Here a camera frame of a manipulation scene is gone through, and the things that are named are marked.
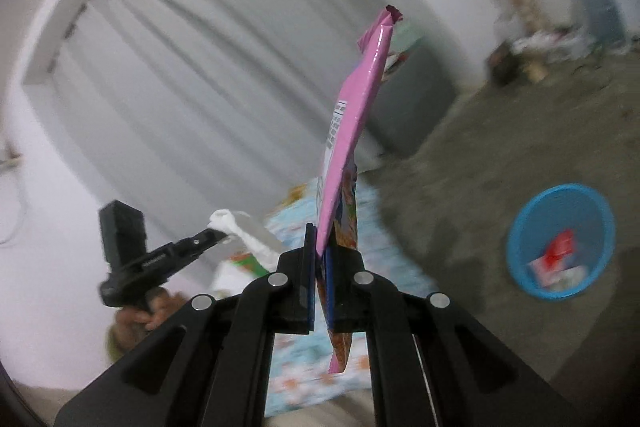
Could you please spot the red foil wrapper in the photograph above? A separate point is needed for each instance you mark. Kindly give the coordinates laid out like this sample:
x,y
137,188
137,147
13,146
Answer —
x,y
558,250

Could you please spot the green fuzzy cloth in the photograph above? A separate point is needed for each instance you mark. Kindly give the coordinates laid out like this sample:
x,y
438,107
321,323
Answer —
x,y
113,349

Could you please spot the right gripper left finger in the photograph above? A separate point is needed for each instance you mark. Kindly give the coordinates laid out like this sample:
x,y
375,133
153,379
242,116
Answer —
x,y
208,365

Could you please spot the blue mesh trash basket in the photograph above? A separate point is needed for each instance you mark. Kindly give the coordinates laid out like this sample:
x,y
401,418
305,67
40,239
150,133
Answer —
x,y
563,207

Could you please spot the grey curtain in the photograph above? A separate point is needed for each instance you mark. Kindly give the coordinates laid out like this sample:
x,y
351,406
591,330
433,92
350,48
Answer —
x,y
182,107

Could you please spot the pink orange snack bag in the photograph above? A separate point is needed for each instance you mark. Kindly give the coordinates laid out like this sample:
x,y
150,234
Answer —
x,y
336,222

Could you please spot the white tissue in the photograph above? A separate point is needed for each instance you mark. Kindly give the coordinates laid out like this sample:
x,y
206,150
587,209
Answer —
x,y
259,241

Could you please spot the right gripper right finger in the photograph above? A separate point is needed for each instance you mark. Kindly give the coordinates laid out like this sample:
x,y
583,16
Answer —
x,y
431,362

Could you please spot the blue water jug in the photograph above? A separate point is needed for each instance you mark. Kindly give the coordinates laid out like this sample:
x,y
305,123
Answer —
x,y
603,21

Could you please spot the grey cabinet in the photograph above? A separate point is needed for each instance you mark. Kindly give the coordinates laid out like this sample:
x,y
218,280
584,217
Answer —
x,y
415,95

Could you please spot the dark brown bag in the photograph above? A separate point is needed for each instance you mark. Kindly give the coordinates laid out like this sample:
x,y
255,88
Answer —
x,y
503,65

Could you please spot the person left hand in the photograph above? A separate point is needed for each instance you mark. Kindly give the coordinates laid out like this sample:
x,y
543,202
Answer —
x,y
133,324

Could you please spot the gold candy wrapper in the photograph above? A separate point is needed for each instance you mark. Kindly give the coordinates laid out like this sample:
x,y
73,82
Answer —
x,y
296,193

